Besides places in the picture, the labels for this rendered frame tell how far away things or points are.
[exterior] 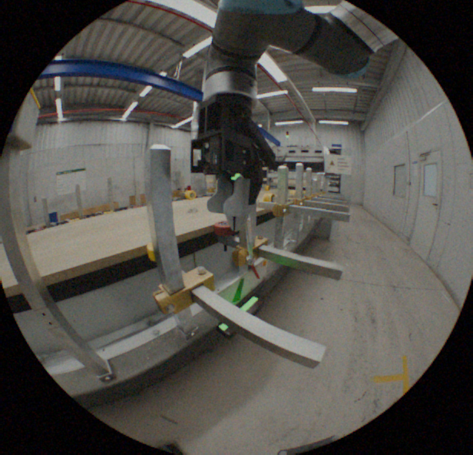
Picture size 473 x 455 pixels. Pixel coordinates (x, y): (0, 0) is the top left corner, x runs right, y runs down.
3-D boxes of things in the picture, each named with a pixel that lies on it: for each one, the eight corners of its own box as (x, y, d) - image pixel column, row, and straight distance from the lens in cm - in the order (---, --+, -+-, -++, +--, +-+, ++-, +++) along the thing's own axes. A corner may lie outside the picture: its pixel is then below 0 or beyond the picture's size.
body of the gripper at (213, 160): (189, 177, 24) (191, 106, 27) (227, 177, 29) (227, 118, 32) (225, 175, 18) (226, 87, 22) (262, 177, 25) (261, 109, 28)
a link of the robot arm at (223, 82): (228, 102, 35) (269, 88, 30) (228, 121, 33) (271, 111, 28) (193, 87, 30) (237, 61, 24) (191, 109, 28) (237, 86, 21)
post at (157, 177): (200, 340, 49) (171, 144, 25) (191, 347, 48) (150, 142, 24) (193, 333, 50) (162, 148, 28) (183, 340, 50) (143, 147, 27)
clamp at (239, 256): (267, 251, 54) (268, 238, 52) (244, 269, 44) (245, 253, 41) (254, 247, 56) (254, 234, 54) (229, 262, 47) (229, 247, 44)
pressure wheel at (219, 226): (239, 250, 60) (240, 221, 55) (226, 257, 54) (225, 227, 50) (225, 244, 64) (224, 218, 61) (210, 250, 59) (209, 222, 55)
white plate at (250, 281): (266, 277, 61) (269, 255, 56) (219, 319, 46) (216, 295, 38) (265, 277, 61) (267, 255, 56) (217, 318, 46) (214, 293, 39)
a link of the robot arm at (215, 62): (212, 24, 35) (206, 57, 41) (206, 64, 25) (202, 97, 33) (263, 34, 36) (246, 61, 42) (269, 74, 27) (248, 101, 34)
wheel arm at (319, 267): (339, 277, 47) (343, 264, 45) (338, 283, 44) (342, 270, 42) (223, 241, 61) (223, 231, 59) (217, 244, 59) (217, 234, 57)
